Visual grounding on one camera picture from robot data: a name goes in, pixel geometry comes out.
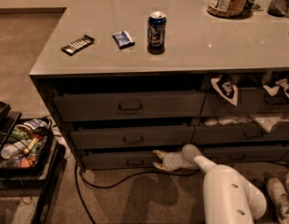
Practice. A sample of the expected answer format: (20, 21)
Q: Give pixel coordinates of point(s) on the white plastic bag in drawer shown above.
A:
(266, 121)

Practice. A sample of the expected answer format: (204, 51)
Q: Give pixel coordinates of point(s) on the black white chip bag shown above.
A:
(226, 88)

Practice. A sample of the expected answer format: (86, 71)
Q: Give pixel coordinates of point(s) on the dark striped snack bar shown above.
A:
(77, 45)

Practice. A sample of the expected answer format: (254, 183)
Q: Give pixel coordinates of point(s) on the white sneaker left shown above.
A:
(278, 194)

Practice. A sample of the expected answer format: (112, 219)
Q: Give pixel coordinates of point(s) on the blue snack packet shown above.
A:
(123, 39)

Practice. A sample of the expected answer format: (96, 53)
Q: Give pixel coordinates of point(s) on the grey counter cabinet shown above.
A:
(125, 79)

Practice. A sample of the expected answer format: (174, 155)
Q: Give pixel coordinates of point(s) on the black bin of items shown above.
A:
(27, 147)

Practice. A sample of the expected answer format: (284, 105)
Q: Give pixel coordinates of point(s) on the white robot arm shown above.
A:
(228, 197)

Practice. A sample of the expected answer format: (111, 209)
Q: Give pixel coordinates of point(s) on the blue drink can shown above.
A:
(156, 30)

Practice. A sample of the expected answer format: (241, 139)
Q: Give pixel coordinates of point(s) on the large jar of nuts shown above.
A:
(226, 8)

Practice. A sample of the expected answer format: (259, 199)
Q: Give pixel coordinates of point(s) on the black cart frame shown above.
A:
(41, 185)

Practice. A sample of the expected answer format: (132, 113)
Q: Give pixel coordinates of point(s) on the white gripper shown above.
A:
(170, 161)

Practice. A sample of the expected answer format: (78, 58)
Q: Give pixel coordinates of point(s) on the grey drawer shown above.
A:
(149, 136)
(246, 154)
(239, 133)
(250, 101)
(129, 105)
(118, 160)

